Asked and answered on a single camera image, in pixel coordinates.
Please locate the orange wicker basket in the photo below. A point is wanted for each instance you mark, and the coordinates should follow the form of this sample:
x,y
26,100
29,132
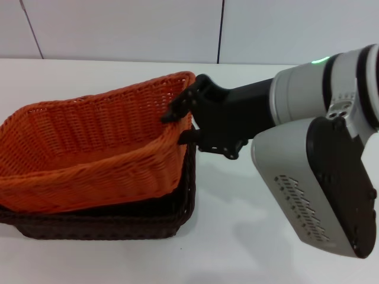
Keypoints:
x,y
89,130

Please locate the dark brown wicker basket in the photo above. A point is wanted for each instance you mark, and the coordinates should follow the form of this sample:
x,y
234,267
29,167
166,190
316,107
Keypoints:
x,y
118,220

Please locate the grey and black wrist camera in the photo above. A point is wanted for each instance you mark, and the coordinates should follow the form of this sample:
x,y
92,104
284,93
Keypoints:
x,y
311,183

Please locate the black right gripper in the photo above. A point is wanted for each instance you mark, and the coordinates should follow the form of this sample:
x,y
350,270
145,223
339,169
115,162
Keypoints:
x,y
231,115

